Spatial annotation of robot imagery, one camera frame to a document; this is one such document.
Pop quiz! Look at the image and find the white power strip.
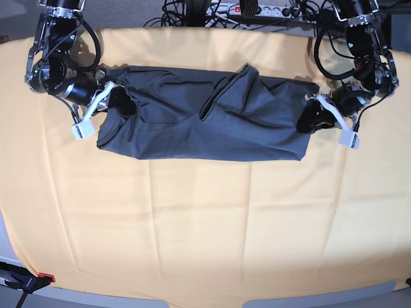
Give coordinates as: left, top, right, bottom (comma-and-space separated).
206, 1, 316, 22

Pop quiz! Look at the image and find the yellow table cloth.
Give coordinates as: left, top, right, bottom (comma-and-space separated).
1, 38, 410, 307

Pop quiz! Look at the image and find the blue bar clamp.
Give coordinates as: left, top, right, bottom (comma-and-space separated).
1, 262, 55, 308

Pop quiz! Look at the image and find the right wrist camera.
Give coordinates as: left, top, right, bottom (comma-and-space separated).
71, 120, 96, 141

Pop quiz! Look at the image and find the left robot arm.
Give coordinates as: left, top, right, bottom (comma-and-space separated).
297, 1, 399, 133

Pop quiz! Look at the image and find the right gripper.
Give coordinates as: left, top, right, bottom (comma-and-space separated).
56, 74, 137, 124

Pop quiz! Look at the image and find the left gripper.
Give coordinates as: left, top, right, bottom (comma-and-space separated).
297, 81, 369, 134

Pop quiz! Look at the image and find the black pole base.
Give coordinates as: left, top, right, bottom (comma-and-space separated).
184, 0, 211, 28

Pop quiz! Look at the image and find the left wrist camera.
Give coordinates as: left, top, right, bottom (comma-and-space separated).
339, 129, 360, 150

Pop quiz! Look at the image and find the blue-grey T-shirt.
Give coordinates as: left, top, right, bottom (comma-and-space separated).
97, 65, 319, 162

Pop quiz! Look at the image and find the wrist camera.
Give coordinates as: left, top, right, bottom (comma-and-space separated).
339, 129, 360, 150
71, 120, 96, 141

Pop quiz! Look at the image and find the black cable bundle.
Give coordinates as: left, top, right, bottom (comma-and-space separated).
143, 0, 245, 30

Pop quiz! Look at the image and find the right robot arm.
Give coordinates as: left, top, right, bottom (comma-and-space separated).
24, 1, 136, 123

